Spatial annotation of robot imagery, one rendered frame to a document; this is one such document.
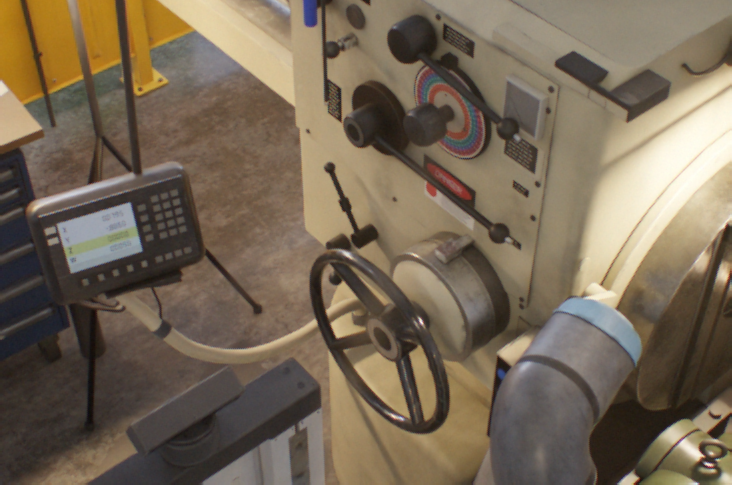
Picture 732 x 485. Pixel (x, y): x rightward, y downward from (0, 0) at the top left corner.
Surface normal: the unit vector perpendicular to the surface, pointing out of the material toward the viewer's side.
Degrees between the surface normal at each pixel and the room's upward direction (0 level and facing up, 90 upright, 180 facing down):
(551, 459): 46
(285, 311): 0
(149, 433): 28
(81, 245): 70
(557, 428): 35
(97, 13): 90
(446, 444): 0
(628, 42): 0
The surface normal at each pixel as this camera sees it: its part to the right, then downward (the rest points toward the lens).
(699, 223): -0.40, -0.39
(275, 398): 0.00, -0.73
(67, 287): 0.40, 0.34
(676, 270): -0.59, -0.12
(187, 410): 0.30, -0.39
